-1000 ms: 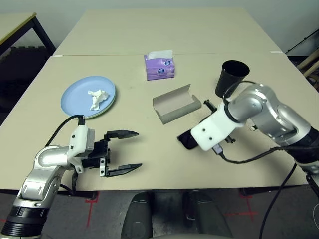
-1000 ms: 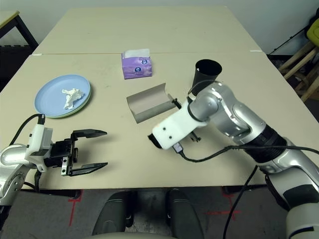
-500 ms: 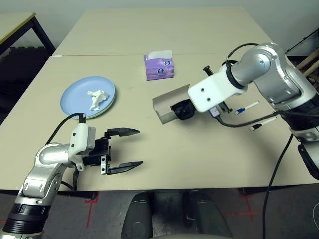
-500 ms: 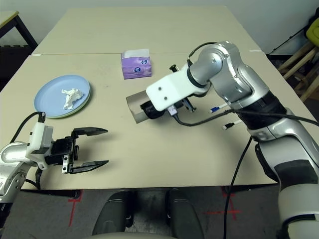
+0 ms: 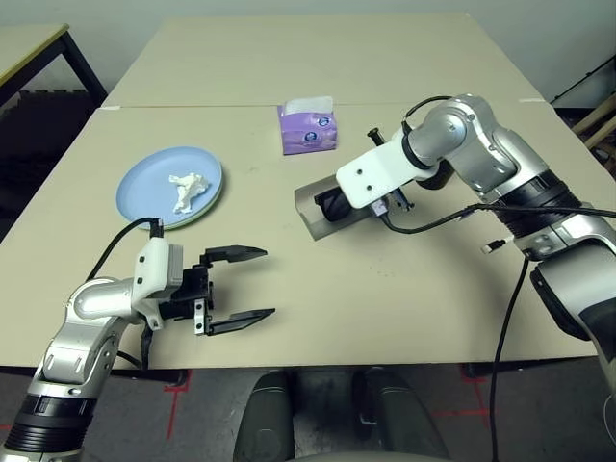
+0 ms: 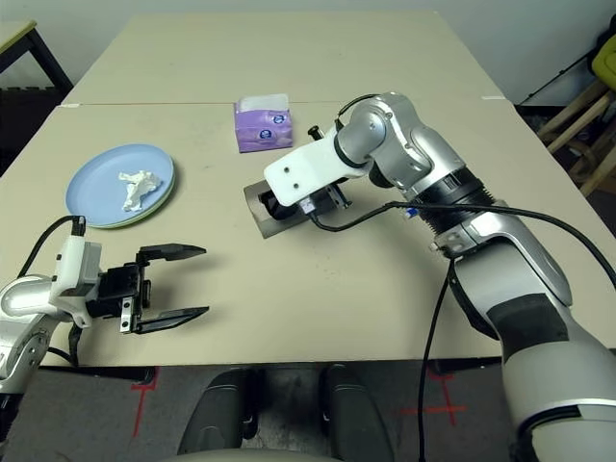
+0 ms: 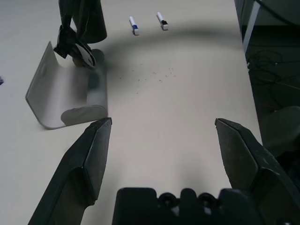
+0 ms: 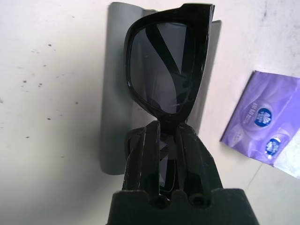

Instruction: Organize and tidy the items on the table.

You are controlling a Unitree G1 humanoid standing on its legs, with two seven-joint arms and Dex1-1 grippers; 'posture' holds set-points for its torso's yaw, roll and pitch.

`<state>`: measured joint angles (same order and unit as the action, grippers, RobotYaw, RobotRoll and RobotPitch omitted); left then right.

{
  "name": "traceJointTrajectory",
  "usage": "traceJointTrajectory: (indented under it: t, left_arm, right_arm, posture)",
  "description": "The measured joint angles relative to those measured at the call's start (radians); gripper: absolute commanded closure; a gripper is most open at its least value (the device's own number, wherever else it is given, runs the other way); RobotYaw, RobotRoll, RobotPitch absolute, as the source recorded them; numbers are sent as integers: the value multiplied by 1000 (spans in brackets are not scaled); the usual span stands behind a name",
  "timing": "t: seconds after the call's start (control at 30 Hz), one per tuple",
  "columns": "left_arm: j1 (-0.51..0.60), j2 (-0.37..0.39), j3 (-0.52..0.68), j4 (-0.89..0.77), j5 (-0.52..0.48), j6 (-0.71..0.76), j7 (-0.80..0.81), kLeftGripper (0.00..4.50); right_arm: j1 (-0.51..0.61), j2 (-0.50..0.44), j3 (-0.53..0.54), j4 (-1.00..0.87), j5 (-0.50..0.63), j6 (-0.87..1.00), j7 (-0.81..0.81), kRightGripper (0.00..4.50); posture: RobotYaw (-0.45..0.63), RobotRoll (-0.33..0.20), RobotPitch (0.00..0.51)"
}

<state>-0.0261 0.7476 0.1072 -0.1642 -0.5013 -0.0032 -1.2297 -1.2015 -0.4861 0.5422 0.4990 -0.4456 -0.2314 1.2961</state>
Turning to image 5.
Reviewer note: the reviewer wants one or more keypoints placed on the purple tissue pack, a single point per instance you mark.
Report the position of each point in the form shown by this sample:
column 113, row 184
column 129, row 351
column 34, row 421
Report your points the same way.
column 308, row 137

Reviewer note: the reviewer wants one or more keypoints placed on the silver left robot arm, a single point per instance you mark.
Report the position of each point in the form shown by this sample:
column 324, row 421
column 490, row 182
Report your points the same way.
column 91, row 298

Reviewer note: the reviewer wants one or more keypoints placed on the black tripod rod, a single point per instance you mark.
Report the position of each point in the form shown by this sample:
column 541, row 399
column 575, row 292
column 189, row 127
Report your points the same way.
column 582, row 78

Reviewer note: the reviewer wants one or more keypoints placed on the black sunglasses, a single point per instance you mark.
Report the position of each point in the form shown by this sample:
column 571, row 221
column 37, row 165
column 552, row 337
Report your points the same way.
column 332, row 207

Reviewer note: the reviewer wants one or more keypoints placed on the grey left robot leg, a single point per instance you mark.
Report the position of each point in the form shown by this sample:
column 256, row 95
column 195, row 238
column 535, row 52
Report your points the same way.
column 264, row 418

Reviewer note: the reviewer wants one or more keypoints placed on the beige side table black legs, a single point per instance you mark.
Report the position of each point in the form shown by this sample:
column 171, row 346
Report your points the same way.
column 19, row 45

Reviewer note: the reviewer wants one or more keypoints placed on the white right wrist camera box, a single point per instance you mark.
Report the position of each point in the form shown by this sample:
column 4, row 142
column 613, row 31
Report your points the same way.
column 370, row 173

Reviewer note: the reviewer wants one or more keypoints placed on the grey robot leg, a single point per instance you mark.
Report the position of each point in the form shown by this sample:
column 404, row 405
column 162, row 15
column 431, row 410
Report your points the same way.
column 264, row 418
column 394, row 414

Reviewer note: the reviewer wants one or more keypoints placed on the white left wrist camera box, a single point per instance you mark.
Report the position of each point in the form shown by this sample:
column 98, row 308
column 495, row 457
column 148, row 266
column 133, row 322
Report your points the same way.
column 154, row 264

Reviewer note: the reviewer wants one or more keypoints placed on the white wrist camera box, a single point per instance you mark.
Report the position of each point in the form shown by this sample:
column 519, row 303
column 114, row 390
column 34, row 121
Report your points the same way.
column 370, row 173
column 154, row 264

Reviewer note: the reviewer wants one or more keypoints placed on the white tissue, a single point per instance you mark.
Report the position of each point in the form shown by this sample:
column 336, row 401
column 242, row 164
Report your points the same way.
column 190, row 185

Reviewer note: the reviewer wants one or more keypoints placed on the grey right robot leg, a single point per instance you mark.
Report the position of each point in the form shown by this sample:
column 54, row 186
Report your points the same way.
column 394, row 414

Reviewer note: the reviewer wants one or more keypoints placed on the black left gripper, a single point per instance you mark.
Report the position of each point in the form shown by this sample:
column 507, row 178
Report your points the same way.
column 197, row 293

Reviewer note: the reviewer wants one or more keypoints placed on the grey open glasses case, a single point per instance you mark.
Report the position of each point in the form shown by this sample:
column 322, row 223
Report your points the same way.
column 308, row 212

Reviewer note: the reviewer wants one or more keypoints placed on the black table foot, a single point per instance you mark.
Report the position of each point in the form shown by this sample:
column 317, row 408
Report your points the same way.
column 154, row 376
column 481, row 370

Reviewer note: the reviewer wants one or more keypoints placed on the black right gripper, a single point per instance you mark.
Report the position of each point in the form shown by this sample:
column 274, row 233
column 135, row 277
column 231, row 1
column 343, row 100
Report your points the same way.
column 375, row 136

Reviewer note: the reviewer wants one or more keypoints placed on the blue plate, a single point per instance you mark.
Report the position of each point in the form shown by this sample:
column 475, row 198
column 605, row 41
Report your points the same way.
column 144, row 187

